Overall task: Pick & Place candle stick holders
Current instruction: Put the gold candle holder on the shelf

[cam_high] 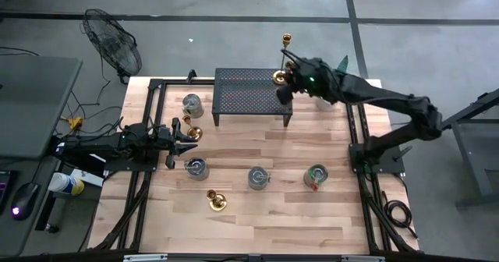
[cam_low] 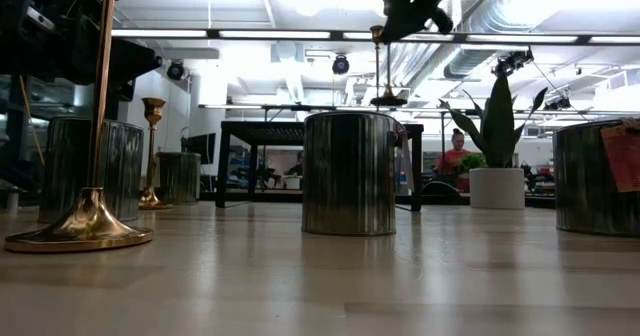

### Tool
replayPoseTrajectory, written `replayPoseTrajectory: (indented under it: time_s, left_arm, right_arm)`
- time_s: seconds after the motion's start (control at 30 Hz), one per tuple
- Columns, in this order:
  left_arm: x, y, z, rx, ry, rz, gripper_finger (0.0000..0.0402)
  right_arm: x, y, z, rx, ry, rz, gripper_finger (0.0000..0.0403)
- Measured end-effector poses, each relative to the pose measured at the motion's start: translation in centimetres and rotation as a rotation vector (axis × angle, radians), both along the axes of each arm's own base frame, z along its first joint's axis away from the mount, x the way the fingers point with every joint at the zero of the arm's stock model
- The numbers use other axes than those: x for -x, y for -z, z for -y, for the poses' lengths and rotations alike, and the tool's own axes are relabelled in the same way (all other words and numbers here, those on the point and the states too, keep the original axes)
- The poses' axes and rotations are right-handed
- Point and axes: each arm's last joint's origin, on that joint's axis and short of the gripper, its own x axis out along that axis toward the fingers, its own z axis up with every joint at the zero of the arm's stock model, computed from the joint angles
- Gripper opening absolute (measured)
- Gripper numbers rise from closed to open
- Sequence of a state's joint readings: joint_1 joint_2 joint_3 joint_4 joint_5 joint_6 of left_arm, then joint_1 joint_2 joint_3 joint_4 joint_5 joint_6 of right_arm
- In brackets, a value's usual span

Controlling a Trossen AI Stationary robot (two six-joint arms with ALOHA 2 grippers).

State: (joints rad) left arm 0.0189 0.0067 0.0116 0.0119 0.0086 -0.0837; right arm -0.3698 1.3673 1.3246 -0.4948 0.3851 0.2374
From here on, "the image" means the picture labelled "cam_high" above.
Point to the tall gold candlestick holder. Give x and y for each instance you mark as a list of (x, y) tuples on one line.
[(280, 77)]

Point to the black table clamp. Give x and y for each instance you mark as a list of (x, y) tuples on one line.
[(191, 75)]

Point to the grey desk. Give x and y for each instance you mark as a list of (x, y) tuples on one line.
[(15, 234)]

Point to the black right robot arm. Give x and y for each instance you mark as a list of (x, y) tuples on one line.
[(390, 98)]

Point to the black desk post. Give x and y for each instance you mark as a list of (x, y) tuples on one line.
[(54, 215)]

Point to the silver lidded candle tin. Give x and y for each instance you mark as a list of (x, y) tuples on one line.
[(315, 176), (193, 106), (257, 178), (197, 169)]

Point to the white disinfectant wipes canister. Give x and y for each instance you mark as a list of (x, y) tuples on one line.
[(64, 183)]

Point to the snake plant in white pot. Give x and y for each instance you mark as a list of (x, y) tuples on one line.
[(343, 65)]

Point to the black floor fan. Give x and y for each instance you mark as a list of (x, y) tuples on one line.
[(113, 40)]

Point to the short gold candlestick holder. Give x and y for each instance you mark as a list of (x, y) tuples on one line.
[(196, 133)]

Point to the black perforated metal shelf riser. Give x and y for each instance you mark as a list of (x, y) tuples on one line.
[(241, 98)]

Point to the silver metal bracket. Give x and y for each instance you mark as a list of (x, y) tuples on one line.
[(145, 258), (362, 259)]

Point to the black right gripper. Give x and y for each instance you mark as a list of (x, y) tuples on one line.
[(312, 80)]

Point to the grey metal table stand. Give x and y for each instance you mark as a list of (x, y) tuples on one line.
[(471, 156)]

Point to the black backlit keyboard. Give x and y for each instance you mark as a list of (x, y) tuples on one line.
[(4, 192)]

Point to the black computer mouse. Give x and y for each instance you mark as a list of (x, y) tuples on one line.
[(24, 199)]

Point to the black aluminium rig frame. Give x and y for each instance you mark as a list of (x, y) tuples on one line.
[(154, 102)]

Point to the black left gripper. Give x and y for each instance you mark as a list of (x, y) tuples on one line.
[(165, 141)]

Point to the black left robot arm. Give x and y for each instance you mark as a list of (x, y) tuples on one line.
[(97, 147)]

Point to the grey tabletop panel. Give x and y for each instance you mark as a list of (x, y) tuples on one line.
[(35, 106)]

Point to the white paper sheet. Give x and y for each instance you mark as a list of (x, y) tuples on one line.
[(91, 180)]

